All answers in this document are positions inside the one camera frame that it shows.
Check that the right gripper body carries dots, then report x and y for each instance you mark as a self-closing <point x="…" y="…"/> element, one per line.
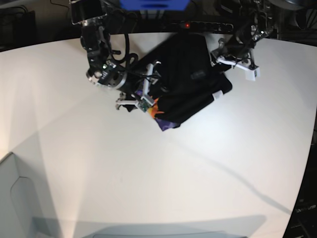
<point x="131" y="92"/>

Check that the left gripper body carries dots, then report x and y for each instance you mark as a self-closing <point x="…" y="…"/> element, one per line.
<point x="234" y="54"/>

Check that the black T-shirt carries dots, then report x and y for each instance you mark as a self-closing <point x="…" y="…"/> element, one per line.
<point x="187" y="79"/>

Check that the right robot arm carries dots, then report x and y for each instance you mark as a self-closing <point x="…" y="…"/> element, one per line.
<point x="104" y="69"/>

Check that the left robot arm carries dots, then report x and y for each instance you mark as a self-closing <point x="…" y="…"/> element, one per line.
<point x="259" y="21"/>

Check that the white shirt label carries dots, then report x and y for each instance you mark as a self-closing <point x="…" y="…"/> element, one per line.
<point x="217" y="95"/>

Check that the black power strip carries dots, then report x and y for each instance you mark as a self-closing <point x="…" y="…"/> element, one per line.
<point x="206" y="26"/>

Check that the blue box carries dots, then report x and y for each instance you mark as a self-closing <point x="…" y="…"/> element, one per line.
<point x="177" y="5"/>

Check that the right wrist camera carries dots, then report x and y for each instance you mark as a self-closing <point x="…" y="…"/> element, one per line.
<point x="145" y="103"/>

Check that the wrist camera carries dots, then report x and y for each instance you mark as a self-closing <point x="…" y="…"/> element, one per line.
<point x="252" y="74"/>
<point x="145" y="103"/>

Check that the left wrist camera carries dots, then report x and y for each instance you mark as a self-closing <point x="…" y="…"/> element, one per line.
<point x="252" y="74"/>

